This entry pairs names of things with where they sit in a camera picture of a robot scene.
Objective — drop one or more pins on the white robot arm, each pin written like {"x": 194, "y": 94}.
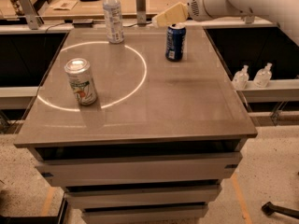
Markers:
{"x": 283, "y": 13}

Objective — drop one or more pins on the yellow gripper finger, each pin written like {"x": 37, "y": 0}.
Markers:
{"x": 175, "y": 14}

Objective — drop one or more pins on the metal bracket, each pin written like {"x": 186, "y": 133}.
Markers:
{"x": 141, "y": 12}
{"x": 30, "y": 14}

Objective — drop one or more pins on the white green soda can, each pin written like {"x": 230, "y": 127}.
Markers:
{"x": 80, "y": 78}

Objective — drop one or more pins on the small paper card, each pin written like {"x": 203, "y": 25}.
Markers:
{"x": 64, "y": 5}

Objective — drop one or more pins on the grey drawer cabinet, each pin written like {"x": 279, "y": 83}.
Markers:
{"x": 157, "y": 142}

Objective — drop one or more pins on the left metal bracket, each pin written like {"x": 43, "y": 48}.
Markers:
{"x": 30, "y": 14}

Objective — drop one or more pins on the blue labelled plastic water bottle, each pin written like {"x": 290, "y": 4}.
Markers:
{"x": 113, "y": 20}

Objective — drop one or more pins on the black chair leg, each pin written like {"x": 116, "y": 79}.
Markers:
{"x": 269, "y": 209}

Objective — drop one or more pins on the left clear sanitizer bottle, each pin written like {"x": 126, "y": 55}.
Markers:
{"x": 241, "y": 78}

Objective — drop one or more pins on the clear sanitizer bottle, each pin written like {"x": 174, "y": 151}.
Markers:
{"x": 241, "y": 78}
{"x": 263, "y": 76}

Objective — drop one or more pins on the middle metal bracket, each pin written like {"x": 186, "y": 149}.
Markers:
{"x": 141, "y": 12}

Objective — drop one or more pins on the right clear sanitizer bottle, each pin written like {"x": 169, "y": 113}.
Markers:
{"x": 263, "y": 76}

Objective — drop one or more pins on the blue pepsi can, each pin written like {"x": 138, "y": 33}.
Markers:
{"x": 175, "y": 38}

